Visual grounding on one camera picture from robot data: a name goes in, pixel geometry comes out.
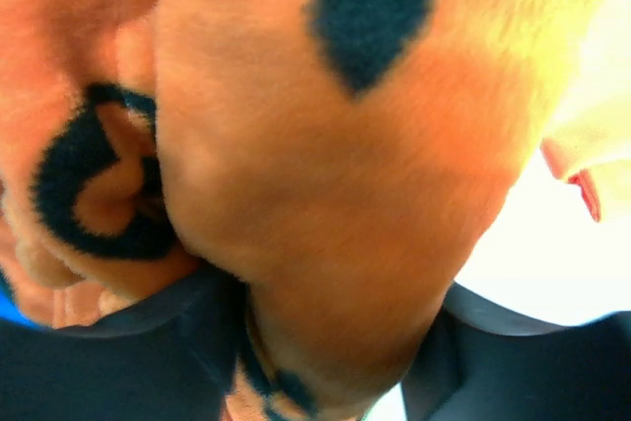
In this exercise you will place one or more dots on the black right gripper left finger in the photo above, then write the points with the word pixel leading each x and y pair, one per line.
pixel 169 357

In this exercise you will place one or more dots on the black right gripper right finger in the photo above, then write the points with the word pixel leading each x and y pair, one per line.
pixel 481 361

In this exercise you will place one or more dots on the blue garment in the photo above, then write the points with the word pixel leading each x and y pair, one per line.
pixel 8 309

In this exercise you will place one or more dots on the plain orange cloth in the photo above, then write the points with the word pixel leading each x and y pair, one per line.
pixel 570 161

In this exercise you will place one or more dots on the orange black patterned blanket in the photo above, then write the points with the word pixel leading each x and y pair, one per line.
pixel 342 158

